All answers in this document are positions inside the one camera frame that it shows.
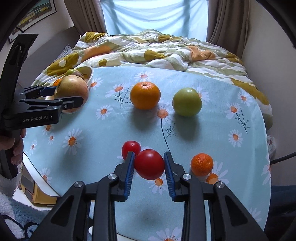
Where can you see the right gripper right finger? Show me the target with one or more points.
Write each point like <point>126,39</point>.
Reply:
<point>209,208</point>

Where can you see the large yellow pear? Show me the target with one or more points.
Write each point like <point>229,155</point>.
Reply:
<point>72,85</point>

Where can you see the small red tomato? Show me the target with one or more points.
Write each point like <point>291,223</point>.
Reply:
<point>130,146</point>

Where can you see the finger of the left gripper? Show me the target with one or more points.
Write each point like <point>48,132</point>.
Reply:
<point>65,103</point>
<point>35,92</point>

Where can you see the green apple in bowl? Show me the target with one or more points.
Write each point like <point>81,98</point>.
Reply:
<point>74,72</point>

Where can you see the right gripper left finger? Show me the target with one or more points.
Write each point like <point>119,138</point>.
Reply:
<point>68,219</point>

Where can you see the cream duck bowl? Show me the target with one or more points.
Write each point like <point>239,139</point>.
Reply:
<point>86,71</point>

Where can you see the small orange mandarin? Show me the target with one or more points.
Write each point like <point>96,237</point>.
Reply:
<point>201,164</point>

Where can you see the light blue window cloth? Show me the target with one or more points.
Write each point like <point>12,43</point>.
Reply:
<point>179,18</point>

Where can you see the person's left hand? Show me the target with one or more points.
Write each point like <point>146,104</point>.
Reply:
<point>7,143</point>

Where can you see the grey bed headboard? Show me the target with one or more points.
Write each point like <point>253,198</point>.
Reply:
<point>57,47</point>

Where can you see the green striped floral duvet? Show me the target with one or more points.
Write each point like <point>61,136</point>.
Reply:
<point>151,48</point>

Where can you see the smooth orange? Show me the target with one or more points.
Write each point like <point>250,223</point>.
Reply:
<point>145,95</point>
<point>57,82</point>

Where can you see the framed houses picture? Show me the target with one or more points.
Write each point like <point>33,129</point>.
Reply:
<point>40,10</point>

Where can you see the brown left curtain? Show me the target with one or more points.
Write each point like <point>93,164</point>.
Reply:
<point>87,15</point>

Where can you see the green apple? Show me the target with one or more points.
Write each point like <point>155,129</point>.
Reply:
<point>187,102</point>
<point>74,72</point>

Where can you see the white plastic bag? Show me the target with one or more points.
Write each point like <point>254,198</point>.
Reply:
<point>271,144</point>

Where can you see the brown curtain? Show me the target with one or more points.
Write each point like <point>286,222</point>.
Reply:
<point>87,15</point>
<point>228,24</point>

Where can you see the blue daisy tablecloth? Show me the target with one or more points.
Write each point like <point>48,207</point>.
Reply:
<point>86,145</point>

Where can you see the brown right curtain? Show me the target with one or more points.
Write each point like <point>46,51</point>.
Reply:
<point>228,24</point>

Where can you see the yellow box under table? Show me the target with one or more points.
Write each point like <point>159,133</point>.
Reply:
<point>32,191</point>

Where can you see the large red tomato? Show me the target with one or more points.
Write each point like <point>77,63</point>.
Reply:
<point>149,164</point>

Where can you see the white fluffy left sleeve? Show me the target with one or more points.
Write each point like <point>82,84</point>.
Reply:
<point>18,221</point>

